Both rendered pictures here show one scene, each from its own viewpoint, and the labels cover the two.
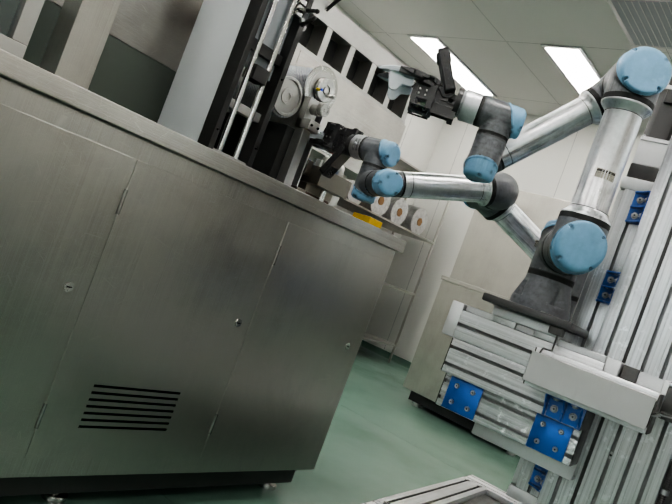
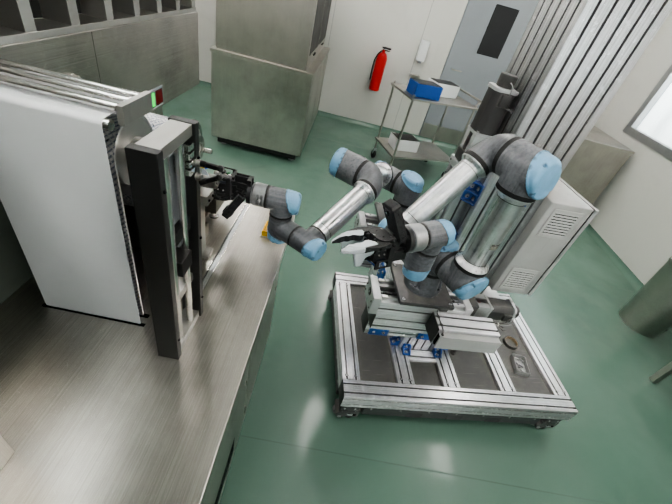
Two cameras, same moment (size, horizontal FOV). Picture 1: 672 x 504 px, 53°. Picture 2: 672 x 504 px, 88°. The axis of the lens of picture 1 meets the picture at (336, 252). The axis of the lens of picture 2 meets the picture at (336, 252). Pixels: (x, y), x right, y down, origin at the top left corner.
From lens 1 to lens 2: 1.58 m
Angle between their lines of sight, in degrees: 56
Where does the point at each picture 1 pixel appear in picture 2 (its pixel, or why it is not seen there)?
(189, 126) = (103, 299)
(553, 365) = (452, 340)
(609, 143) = (503, 229)
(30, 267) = not seen: outside the picture
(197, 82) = (75, 256)
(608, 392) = (479, 345)
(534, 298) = (428, 292)
